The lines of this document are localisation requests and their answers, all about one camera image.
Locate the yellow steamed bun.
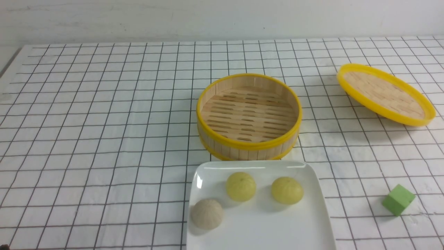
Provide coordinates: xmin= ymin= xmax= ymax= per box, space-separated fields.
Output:
xmin=271 ymin=177 xmax=304 ymax=205
xmin=225 ymin=172 xmax=256 ymax=202

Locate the white steamed bun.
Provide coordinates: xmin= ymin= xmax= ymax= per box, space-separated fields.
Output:
xmin=190 ymin=198 xmax=224 ymax=231

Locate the white square ceramic plate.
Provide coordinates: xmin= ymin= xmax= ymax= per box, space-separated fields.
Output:
xmin=187 ymin=160 xmax=337 ymax=250

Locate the bamboo steamer basket yellow rim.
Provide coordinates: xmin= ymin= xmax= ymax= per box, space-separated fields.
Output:
xmin=196 ymin=73 xmax=302 ymax=160

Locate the white grid tablecloth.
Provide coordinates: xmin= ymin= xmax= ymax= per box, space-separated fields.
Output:
xmin=0 ymin=35 xmax=444 ymax=250

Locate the bamboo steamer lid yellow rim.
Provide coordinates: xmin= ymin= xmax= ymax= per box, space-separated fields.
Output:
xmin=336 ymin=64 xmax=436 ymax=127

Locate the green foam cube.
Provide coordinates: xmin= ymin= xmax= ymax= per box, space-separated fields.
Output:
xmin=382 ymin=184 xmax=416 ymax=217

